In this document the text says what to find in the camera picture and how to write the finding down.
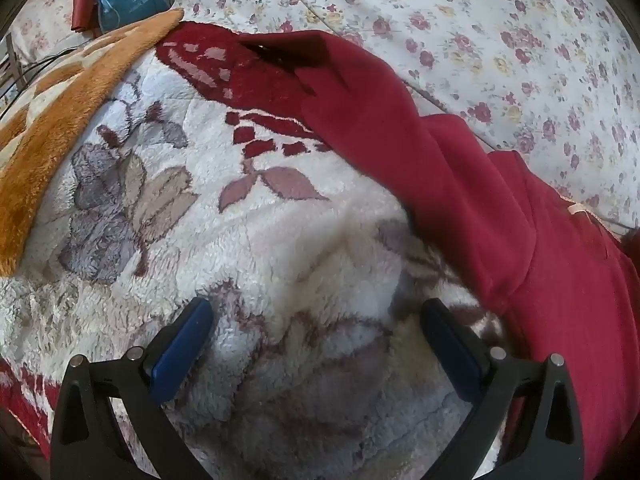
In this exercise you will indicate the floral bed sheet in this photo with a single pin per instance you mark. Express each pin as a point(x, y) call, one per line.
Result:
point(450, 20)

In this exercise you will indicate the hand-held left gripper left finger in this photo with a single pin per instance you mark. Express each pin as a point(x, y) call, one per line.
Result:
point(177, 355)

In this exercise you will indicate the red sweatshirt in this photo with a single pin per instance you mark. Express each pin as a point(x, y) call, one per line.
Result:
point(450, 185)

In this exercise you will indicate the fluffy white red floral blanket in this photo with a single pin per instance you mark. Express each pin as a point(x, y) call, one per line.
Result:
point(280, 260)

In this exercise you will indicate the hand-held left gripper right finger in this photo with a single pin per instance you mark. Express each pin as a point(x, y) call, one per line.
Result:
point(457, 355)

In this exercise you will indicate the orange plush blanket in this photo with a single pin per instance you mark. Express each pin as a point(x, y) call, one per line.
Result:
point(50, 135)

